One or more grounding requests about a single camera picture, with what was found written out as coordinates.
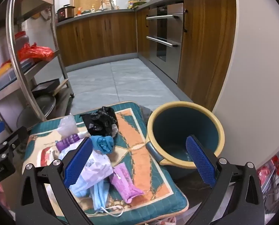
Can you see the pink purple tissue packet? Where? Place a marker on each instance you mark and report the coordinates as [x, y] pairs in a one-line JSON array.
[[125, 185]]

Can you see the white blue printed wrapper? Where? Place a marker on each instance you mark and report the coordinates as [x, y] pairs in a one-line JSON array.
[[97, 168]]

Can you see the stainless steel shelf rack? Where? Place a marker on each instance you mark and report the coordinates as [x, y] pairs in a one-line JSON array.
[[34, 4]]

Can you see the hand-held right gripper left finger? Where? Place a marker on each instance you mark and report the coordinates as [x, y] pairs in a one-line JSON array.
[[77, 164]]

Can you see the teal bin with yellow rim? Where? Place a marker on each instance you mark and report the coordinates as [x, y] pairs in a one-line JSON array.
[[167, 126]]

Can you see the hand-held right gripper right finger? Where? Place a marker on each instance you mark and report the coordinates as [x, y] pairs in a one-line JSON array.
[[200, 161]]

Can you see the blue plastic bag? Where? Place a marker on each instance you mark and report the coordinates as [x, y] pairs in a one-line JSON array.
[[104, 144]]

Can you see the grey kitchen countertop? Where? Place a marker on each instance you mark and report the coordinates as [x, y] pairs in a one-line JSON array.
[[102, 11]]

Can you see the chrome faucet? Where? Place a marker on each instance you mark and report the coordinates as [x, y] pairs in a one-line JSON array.
[[102, 3]]

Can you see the blue face mask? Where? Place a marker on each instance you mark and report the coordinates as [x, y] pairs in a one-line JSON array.
[[98, 199]]

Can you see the purple bottle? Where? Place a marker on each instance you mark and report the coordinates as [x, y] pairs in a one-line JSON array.
[[67, 143]]

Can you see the dark red rice cooker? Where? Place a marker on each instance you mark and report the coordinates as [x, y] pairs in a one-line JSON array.
[[65, 13]]

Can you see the black tray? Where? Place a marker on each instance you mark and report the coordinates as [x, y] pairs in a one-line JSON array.
[[45, 86]]

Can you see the red plastic bag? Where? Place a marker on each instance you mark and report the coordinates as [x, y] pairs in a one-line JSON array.
[[36, 51]]

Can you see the red snack packet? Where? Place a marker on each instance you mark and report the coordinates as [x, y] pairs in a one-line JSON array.
[[270, 168]]

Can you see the blue plastic storage box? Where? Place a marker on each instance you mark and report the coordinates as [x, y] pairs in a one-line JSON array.
[[3, 84]]

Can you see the yellow plastic packet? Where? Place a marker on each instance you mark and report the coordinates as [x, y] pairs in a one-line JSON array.
[[3, 69]]

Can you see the round metal pan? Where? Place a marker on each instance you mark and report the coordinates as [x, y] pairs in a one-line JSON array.
[[43, 107]]

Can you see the teal orange printed cushion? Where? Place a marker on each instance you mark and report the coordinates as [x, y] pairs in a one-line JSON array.
[[139, 150]]

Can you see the clear plastic bag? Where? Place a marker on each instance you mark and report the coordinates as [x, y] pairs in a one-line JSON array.
[[68, 126]]

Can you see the wooden kitchen cabinets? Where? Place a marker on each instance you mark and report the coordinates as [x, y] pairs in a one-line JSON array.
[[95, 35]]

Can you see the stainless steel oven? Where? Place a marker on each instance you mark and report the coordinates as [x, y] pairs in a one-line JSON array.
[[174, 28]]

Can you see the clear jar with red lid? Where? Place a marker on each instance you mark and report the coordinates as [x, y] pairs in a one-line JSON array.
[[21, 41]]

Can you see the black plastic bag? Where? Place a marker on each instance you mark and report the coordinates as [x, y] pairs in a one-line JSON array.
[[102, 119]]

